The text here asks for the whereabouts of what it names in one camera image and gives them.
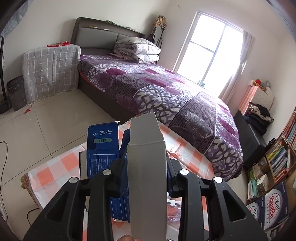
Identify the pink curtain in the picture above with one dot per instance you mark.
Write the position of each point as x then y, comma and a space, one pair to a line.
228, 90

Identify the small black floor bin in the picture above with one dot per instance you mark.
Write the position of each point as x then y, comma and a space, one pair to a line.
16, 90

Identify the pink drawer cabinet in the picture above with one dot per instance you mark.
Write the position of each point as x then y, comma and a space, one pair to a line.
256, 95

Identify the blue white cardboard box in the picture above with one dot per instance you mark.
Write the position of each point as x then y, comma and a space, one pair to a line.
272, 208

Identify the pile of dark clothes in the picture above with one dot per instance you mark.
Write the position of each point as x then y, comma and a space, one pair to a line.
259, 117

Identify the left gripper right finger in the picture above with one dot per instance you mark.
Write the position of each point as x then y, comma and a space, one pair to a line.
210, 209

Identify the black coat stand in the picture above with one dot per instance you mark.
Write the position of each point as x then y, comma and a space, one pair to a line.
156, 35

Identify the blue white carton box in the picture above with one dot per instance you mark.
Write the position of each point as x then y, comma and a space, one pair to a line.
143, 202

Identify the dark bed headboard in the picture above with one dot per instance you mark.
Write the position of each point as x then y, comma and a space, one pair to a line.
99, 35

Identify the wooden bookshelf with books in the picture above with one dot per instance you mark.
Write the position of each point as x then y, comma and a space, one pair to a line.
275, 166

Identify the purple patterned bed quilt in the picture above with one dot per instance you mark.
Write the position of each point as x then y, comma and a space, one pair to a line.
125, 89

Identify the folded floral duvet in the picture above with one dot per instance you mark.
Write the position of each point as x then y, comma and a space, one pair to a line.
137, 50

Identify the window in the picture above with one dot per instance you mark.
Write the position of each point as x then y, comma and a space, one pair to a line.
211, 52

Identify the orange checkered tablecloth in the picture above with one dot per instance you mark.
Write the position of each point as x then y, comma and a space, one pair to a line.
44, 181

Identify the black storage bench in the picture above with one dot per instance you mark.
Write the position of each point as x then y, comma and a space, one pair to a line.
252, 143

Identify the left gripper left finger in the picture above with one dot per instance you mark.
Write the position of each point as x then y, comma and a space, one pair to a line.
63, 217

